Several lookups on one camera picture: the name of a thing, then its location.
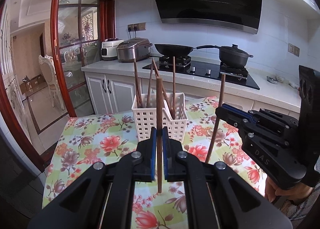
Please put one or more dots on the floral tablecloth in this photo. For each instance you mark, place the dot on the floral tablecloth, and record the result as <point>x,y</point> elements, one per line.
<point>82,149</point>

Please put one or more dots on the red-brown wooden panel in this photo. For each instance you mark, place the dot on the red-brown wooden panel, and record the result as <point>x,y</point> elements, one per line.
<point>106,19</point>

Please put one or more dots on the black wok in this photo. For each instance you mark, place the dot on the black wok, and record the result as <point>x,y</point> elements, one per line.
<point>172,49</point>

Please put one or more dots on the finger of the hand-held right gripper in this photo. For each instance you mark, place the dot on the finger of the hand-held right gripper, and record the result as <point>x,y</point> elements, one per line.
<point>230,117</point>
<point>237,110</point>

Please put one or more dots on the gold wall socket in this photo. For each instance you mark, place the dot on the gold wall socket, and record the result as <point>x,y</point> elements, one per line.
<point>140,27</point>

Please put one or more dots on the red-brown wooden door frame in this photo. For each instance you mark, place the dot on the red-brown wooden door frame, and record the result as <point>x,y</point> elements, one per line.
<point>15,129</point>

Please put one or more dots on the black pot with lid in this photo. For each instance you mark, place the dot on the black pot with lid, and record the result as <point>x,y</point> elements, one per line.
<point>233,57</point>

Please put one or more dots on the person's right hand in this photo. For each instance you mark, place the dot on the person's right hand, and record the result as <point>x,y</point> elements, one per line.
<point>271,190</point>

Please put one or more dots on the cardboard box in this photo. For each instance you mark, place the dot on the cardboard box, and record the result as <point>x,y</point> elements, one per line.
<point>26,87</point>
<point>36,80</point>

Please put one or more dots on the silver rice cooker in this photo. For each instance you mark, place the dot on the silver rice cooker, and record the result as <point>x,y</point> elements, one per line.
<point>132,50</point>

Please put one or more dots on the white plastic utensil basket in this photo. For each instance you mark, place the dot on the white plastic utensil basket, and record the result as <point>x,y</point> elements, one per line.
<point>145,124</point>

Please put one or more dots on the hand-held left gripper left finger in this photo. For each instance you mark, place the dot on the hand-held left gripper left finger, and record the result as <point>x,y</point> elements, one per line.
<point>153,154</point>

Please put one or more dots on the white electric cooker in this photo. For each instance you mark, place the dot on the white electric cooker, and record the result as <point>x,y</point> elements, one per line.
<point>108,51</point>

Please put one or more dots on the white lower cabinets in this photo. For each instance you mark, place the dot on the white lower cabinets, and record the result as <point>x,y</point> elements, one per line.
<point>120,91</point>

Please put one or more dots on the glass sliding door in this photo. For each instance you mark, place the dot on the glass sliding door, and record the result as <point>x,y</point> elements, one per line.
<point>75,19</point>

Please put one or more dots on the white stone countertop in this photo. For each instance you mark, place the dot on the white stone countertop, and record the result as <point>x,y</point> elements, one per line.
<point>107,65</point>

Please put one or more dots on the ornate white chair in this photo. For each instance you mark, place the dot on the ornate white chair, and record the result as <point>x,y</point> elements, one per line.
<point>48,74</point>

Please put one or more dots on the gold wall switch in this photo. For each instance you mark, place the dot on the gold wall switch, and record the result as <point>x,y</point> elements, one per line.
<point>293,49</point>

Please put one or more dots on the black glass gas hob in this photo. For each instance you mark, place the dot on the black glass gas hob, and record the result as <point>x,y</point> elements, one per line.
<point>200,69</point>

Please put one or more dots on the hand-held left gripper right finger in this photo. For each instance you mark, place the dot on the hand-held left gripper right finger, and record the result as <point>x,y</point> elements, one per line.
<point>165,154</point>

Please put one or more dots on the person's right forearm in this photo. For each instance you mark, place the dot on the person's right forearm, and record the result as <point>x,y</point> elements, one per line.
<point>302,212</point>

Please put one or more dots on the dark grey refrigerator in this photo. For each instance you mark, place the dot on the dark grey refrigerator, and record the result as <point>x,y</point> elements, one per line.
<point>17,189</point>

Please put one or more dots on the white panelled wardrobe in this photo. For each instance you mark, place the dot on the white panelled wardrobe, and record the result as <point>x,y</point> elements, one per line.
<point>7,64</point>

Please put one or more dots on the small metal dish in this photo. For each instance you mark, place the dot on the small metal dish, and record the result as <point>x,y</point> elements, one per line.
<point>272,80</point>

